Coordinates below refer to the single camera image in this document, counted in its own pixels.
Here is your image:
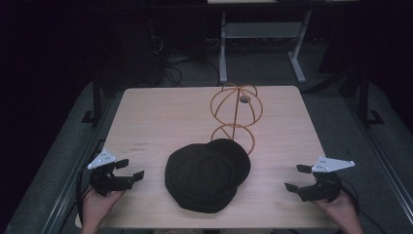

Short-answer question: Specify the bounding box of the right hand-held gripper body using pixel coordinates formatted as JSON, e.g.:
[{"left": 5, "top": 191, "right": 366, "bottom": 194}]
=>
[{"left": 296, "top": 155, "right": 356, "bottom": 203}]

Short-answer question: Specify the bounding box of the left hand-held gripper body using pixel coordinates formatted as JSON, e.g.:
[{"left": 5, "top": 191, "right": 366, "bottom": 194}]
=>
[{"left": 87, "top": 148, "right": 134, "bottom": 198}]

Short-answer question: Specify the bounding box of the person's left hand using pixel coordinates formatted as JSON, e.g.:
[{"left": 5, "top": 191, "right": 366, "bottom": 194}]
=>
[{"left": 81, "top": 187, "right": 127, "bottom": 228}]

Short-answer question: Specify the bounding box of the tangle of floor cables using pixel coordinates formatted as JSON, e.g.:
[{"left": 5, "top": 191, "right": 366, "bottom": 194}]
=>
[{"left": 147, "top": 18, "right": 222, "bottom": 88}]

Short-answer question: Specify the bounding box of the grey metal desk frame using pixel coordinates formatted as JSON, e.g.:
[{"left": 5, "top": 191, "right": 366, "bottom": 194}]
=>
[{"left": 217, "top": 9, "right": 314, "bottom": 85}]

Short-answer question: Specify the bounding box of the black cap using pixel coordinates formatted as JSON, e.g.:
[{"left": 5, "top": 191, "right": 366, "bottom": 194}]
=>
[{"left": 164, "top": 137, "right": 251, "bottom": 215}]

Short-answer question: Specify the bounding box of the black cable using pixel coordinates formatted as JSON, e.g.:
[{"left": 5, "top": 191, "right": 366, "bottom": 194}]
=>
[
  {"left": 337, "top": 176, "right": 388, "bottom": 234},
  {"left": 57, "top": 169, "right": 95, "bottom": 234}
]

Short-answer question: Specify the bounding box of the orange wire hat stand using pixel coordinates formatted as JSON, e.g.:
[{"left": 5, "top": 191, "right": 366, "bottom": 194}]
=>
[{"left": 209, "top": 82, "right": 264, "bottom": 156}]

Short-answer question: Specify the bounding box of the black metal stand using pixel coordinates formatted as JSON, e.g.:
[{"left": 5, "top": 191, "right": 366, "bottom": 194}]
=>
[
  {"left": 355, "top": 61, "right": 386, "bottom": 129},
  {"left": 80, "top": 72, "right": 105, "bottom": 128}
]

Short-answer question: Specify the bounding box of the person's right hand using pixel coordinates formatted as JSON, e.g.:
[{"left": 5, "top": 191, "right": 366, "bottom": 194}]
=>
[{"left": 311, "top": 190, "right": 362, "bottom": 230}]

